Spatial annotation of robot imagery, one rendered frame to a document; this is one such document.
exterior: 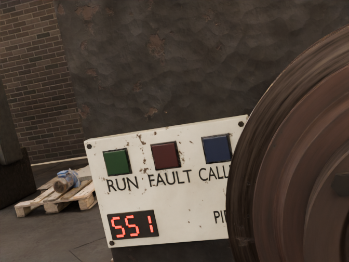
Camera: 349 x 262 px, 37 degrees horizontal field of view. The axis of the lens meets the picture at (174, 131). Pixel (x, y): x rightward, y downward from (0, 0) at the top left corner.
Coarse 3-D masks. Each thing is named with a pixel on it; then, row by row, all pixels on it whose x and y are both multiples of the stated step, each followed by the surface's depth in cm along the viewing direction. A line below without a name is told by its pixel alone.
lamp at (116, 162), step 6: (120, 150) 80; (108, 156) 80; (114, 156) 80; (120, 156) 80; (126, 156) 80; (108, 162) 81; (114, 162) 80; (120, 162) 80; (126, 162) 80; (108, 168) 81; (114, 168) 80; (120, 168) 80; (126, 168) 80; (114, 174) 81
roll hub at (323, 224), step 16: (336, 160) 51; (320, 176) 53; (320, 192) 51; (320, 208) 51; (336, 208) 51; (320, 224) 52; (336, 224) 51; (304, 240) 53; (320, 240) 52; (336, 240) 52; (304, 256) 53; (320, 256) 52; (336, 256) 52
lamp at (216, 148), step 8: (224, 136) 75; (208, 144) 75; (216, 144) 75; (224, 144) 75; (208, 152) 76; (216, 152) 75; (224, 152) 75; (208, 160) 76; (216, 160) 76; (224, 160) 75
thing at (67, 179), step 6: (60, 174) 514; (66, 174) 514; (72, 174) 524; (60, 180) 506; (66, 180) 511; (72, 180) 522; (78, 180) 515; (54, 186) 511; (60, 186) 507; (66, 186) 508; (72, 186) 526; (78, 186) 514; (60, 192) 507
